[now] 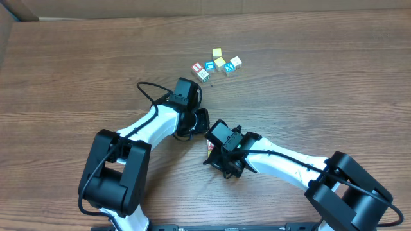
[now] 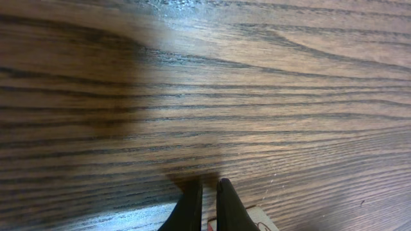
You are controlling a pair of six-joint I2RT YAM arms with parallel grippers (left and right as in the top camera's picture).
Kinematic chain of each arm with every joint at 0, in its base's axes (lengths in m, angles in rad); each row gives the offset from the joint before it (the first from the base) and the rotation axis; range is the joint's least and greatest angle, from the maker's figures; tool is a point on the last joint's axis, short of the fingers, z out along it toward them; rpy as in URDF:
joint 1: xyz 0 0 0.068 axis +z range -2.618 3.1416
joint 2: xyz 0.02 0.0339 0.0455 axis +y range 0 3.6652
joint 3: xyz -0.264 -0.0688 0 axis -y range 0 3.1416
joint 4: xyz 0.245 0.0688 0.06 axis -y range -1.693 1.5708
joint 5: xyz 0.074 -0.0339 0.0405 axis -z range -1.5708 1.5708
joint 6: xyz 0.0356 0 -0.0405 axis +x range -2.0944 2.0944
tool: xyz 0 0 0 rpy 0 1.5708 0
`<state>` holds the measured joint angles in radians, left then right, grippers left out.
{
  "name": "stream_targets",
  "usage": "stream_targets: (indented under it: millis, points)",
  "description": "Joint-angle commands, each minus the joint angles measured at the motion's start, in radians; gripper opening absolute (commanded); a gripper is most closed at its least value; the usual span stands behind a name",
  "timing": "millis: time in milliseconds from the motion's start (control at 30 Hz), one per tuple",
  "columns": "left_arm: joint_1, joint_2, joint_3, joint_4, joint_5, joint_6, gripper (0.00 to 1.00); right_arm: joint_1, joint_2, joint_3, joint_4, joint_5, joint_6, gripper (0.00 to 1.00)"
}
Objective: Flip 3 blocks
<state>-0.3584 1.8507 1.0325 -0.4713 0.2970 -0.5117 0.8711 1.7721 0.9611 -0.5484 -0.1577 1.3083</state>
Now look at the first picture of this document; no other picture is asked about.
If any white block green edge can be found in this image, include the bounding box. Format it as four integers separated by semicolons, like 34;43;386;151
207;141;214;152

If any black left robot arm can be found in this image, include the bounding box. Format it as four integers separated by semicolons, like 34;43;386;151
78;103;209;230

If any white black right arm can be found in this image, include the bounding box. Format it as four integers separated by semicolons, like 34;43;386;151
205;129;393;230

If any white block green side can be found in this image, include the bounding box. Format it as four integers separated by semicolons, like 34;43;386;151
196;69;210;83

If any red I block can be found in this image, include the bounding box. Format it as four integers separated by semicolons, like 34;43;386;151
191;62;204;75

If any blue letter block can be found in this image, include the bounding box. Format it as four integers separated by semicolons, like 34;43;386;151
204;61;216;73

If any yellow block near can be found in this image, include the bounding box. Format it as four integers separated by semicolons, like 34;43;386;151
214;57;226;72

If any yellow block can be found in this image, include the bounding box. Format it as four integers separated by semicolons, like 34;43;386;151
212;48;222;60
214;57;226;72

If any blue X block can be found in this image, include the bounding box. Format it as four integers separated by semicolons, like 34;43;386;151
223;62;236;76

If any white block far right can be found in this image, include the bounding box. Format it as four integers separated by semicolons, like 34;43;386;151
230;56;242;69

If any yellow block far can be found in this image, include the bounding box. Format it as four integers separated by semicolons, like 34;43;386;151
212;48;222;60

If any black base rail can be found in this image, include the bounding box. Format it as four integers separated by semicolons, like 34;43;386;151
90;223;322;231

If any cardboard wall panel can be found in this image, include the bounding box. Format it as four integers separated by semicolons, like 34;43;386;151
1;0;410;21

